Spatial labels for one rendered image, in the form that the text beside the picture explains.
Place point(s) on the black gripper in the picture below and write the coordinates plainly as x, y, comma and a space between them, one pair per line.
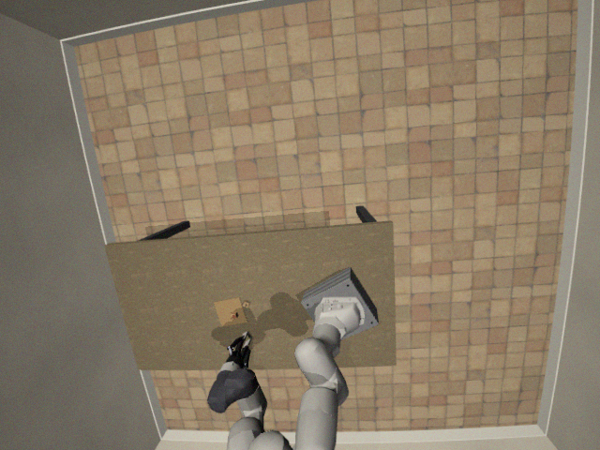
238, 356

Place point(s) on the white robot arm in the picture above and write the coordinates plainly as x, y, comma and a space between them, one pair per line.
317, 420

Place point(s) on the tan square mat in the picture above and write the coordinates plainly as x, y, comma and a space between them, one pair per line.
225, 308

